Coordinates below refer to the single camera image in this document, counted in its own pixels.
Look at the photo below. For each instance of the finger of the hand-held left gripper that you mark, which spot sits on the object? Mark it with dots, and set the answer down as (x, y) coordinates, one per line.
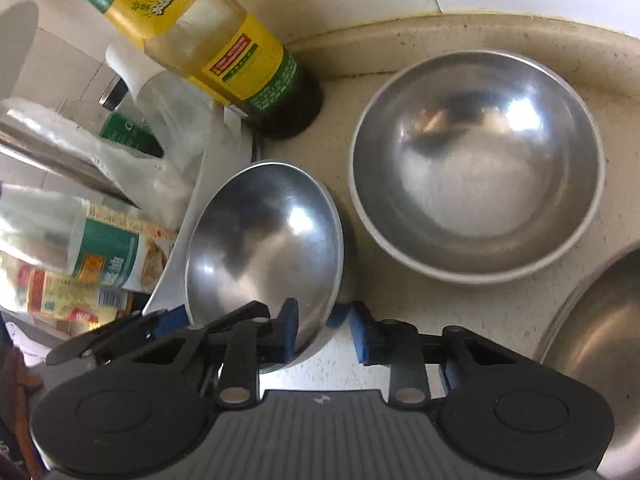
(170, 321)

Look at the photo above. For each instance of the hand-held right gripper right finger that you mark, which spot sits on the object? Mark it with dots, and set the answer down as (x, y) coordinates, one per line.
(362, 340)

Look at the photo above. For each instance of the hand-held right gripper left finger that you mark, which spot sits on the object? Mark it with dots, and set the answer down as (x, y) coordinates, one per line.
(288, 332)

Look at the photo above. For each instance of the stainless steel bowl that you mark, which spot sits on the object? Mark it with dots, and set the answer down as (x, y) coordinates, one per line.
(600, 330)
(260, 250)
(475, 170)

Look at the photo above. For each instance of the purple and green label bottle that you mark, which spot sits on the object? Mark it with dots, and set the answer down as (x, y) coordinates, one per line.
(105, 255)

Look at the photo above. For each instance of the yellow cap vinegar bottle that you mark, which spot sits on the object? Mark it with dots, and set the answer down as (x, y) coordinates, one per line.
(55, 300)

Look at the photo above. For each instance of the white two-tier condiment rack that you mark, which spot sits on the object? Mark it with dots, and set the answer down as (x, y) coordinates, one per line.
(200, 195)

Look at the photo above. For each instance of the clear plastic bag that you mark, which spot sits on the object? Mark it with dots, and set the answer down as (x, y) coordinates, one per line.
(165, 125)

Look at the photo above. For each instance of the green and yellow label bottle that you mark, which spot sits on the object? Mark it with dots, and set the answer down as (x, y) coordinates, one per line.
(200, 25)

